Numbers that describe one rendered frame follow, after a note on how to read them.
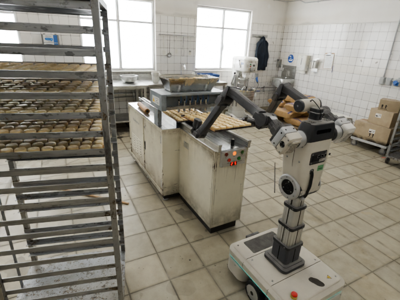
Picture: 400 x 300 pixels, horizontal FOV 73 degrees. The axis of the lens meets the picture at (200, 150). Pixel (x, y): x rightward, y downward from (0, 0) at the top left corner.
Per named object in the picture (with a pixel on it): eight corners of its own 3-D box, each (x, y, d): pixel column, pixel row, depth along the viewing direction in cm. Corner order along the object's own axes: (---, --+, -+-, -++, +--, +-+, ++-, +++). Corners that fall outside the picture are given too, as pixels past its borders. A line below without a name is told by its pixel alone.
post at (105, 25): (125, 250, 211) (107, 5, 148) (125, 253, 208) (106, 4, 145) (121, 251, 210) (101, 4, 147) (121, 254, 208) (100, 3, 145)
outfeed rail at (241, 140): (161, 100, 391) (161, 96, 388) (163, 100, 392) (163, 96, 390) (247, 147, 229) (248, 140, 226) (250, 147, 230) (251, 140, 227)
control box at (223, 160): (218, 166, 226) (219, 150, 220) (242, 161, 236) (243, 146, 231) (221, 168, 223) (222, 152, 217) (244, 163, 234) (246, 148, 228)
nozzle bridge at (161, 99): (150, 121, 292) (149, 88, 279) (208, 115, 324) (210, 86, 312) (161, 130, 265) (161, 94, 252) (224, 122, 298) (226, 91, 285)
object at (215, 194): (177, 199, 306) (178, 122, 272) (204, 192, 321) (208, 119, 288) (209, 236, 249) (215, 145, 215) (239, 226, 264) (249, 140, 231)
